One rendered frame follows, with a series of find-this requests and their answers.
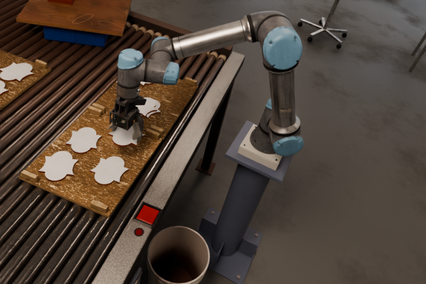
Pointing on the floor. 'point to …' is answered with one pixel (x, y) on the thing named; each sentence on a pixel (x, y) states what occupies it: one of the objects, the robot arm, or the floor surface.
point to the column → (238, 213)
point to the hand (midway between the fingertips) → (127, 134)
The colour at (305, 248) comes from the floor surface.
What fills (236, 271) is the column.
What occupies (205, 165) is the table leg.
